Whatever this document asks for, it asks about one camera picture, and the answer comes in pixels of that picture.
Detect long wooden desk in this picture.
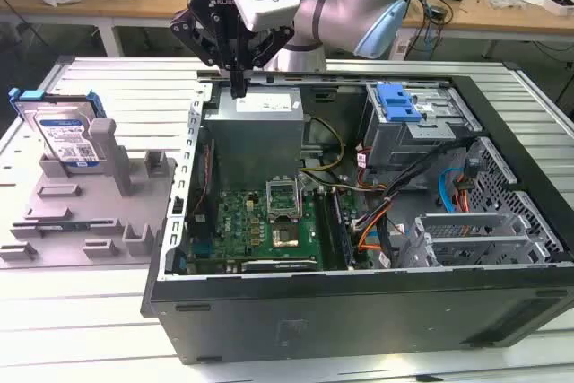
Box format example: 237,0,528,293
0,0,574,41

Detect black graphics card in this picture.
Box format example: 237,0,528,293
240,257,318,274

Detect metal drive cage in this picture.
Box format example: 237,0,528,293
361,81,484,180

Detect green motherboard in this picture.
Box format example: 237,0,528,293
186,187,374,274

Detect grey power supply unit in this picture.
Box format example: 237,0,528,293
202,88,307,192

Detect hard disk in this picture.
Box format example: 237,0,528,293
7,87,109,165

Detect metal socket cover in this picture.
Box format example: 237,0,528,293
265,174,302,223

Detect grey parts rack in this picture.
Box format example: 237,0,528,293
0,117,178,270

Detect orange power wire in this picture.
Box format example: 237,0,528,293
451,176,474,214

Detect thin mixed colour wires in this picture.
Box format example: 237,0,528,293
299,170,389,194

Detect blue drive latch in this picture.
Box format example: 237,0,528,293
375,81,425,124

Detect black case fan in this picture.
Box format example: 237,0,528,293
186,135,222,245

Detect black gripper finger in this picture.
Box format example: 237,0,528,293
169,9,241,100
239,25,296,100

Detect CPU socket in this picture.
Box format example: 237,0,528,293
270,224,301,250

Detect orange yellow wire bundle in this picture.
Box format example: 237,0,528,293
352,198,396,255

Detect blue SATA wire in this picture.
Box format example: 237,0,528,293
358,156,483,252

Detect green RAM stick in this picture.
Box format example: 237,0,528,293
38,220,93,231

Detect yellow black power wire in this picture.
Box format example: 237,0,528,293
299,116,347,176

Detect white open box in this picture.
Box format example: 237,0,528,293
541,0,574,17

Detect black RAM slot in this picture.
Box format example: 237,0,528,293
318,187,338,271
326,187,345,270
313,187,331,271

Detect black cable bundle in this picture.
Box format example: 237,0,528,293
375,135,482,267

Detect black PC case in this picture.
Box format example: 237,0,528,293
139,69,574,366

